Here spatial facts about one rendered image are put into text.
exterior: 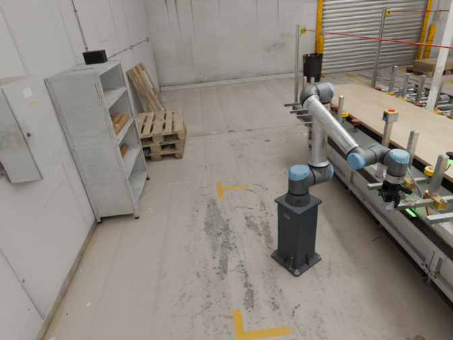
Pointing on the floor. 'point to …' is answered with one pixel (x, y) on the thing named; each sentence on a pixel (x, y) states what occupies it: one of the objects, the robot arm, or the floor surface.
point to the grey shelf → (101, 135)
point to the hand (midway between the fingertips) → (391, 210)
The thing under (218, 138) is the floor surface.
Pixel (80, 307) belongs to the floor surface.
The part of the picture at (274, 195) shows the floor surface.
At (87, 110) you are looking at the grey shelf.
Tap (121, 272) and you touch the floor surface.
